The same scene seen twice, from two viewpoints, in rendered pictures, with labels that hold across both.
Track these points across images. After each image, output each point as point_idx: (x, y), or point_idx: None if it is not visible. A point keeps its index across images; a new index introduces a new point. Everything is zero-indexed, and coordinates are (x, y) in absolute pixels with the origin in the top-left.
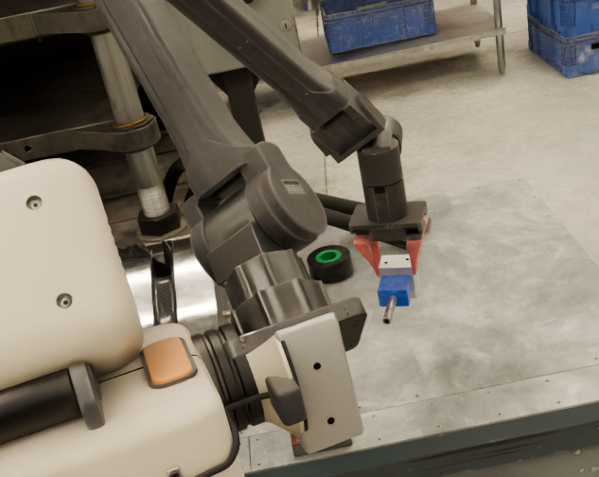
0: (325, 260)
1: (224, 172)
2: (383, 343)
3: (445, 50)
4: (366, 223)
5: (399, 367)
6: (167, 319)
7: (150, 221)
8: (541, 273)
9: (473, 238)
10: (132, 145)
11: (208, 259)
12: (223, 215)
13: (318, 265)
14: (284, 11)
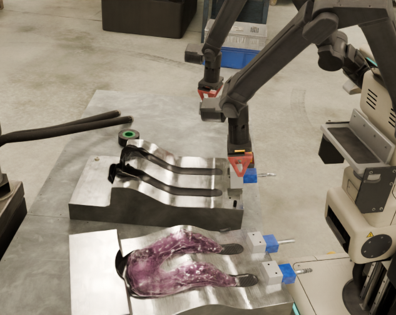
0: (132, 135)
1: (336, 34)
2: (195, 140)
3: None
4: (216, 84)
5: (213, 140)
6: (171, 169)
7: (5, 184)
8: (176, 105)
9: (136, 109)
10: None
11: (348, 57)
12: (340, 46)
13: (135, 137)
14: None
